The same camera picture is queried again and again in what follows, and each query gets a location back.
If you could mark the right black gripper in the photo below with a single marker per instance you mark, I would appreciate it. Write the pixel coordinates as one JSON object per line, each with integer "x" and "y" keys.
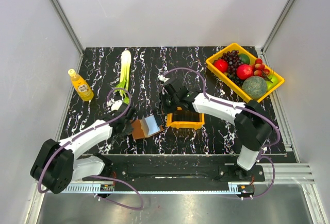
{"x": 162, "y": 96}

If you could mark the small orange plastic bin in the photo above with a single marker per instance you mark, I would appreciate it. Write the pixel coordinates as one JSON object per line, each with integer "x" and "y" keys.
{"x": 185, "y": 125}

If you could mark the brown leather card holder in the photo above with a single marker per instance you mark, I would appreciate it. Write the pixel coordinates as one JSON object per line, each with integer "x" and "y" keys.
{"x": 147, "y": 127}

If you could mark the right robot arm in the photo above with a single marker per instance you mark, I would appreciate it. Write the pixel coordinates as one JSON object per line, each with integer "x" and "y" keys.
{"x": 252, "y": 125}

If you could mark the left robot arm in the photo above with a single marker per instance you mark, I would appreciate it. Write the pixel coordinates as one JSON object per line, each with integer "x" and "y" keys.
{"x": 58, "y": 163}

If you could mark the black credit card in bin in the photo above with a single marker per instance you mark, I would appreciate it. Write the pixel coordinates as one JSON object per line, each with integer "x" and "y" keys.
{"x": 186, "y": 116}

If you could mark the red apple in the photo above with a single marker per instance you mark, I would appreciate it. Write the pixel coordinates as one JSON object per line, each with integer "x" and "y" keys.
{"x": 221, "y": 65}

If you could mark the dark purple grape bunch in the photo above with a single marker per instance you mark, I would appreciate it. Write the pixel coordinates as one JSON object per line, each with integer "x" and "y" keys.
{"x": 234, "y": 62}

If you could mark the red pomegranate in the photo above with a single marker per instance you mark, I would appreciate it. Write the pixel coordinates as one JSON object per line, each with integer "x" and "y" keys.
{"x": 244, "y": 72}

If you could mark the dark green avocado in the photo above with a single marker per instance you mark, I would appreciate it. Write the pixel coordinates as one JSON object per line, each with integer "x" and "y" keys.
{"x": 244, "y": 58}

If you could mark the green netted melon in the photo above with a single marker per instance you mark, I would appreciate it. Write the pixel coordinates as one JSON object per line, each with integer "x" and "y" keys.
{"x": 255, "y": 87}

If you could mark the red lychee cluster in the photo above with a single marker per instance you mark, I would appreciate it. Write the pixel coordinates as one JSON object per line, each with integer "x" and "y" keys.
{"x": 259, "y": 69}

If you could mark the yellow juice bottle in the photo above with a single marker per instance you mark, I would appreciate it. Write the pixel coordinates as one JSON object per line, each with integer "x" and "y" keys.
{"x": 80, "y": 85}

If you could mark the green apple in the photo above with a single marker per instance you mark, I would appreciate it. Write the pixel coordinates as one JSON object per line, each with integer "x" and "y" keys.
{"x": 271, "y": 82}

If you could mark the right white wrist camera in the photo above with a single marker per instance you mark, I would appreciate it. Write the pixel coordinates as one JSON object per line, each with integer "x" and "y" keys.
{"x": 162, "y": 78}

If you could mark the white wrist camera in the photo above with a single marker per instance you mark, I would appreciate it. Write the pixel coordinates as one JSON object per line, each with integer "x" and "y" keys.
{"x": 114, "y": 104}
{"x": 162, "y": 78}

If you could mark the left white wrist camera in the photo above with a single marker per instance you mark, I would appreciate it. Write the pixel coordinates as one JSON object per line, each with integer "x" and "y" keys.
{"x": 114, "y": 104}

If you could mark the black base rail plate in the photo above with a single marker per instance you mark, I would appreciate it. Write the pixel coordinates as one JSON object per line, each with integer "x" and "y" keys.
{"x": 200, "y": 166}

